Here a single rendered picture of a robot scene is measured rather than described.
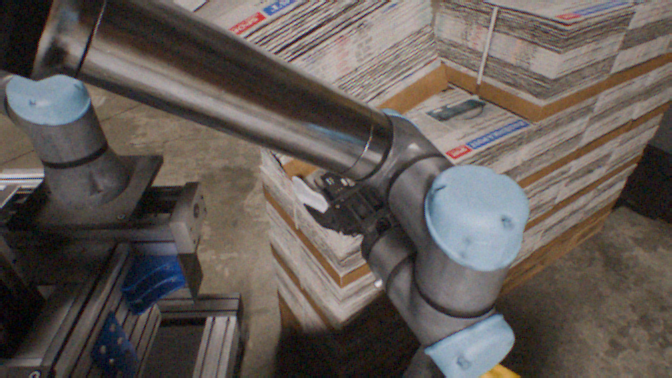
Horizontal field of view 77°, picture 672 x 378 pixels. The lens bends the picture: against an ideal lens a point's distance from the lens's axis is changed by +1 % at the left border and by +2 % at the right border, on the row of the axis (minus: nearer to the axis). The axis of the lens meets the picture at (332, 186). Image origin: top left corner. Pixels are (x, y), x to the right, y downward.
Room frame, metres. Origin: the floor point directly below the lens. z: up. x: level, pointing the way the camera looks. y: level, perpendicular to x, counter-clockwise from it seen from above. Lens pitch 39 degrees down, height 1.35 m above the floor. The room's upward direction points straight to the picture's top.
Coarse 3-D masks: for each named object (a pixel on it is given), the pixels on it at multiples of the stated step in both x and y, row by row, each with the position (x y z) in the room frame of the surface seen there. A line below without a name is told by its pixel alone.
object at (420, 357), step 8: (416, 352) 0.32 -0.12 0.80; (424, 352) 0.32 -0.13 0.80; (416, 360) 0.30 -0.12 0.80; (424, 360) 0.30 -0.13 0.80; (432, 360) 0.30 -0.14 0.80; (408, 368) 0.29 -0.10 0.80; (416, 368) 0.29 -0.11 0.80; (424, 368) 0.29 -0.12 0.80; (432, 368) 0.29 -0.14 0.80; (408, 376) 0.28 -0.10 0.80; (416, 376) 0.28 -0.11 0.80; (424, 376) 0.28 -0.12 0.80; (432, 376) 0.28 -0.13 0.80; (440, 376) 0.28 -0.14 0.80
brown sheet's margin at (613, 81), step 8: (648, 64) 1.17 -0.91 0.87; (656, 64) 1.20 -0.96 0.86; (624, 72) 1.09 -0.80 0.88; (632, 72) 1.12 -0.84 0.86; (640, 72) 1.15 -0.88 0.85; (648, 72) 1.18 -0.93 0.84; (608, 80) 1.06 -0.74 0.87; (616, 80) 1.08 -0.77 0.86; (624, 80) 1.11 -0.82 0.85; (608, 88) 1.07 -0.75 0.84
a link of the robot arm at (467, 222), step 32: (448, 160) 0.32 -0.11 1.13; (416, 192) 0.28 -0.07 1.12; (448, 192) 0.24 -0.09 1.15; (480, 192) 0.24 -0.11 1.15; (512, 192) 0.24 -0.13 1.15; (416, 224) 0.26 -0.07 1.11; (448, 224) 0.22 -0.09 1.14; (480, 224) 0.21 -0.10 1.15; (512, 224) 0.22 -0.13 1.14; (448, 256) 0.22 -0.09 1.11; (480, 256) 0.21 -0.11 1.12; (512, 256) 0.22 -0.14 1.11; (448, 288) 0.21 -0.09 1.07; (480, 288) 0.21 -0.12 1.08
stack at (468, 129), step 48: (432, 96) 1.05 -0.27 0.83; (480, 96) 1.06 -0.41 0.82; (624, 96) 1.15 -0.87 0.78; (480, 144) 0.81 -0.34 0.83; (528, 144) 0.91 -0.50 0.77; (576, 144) 1.05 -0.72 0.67; (288, 192) 0.76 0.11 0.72; (528, 192) 0.94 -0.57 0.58; (576, 192) 1.13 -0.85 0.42; (288, 240) 0.78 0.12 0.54; (336, 240) 0.59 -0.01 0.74; (528, 240) 1.00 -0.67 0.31; (288, 288) 0.81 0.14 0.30; (336, 288) 0.59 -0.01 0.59; (384, 336) 0.67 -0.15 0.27
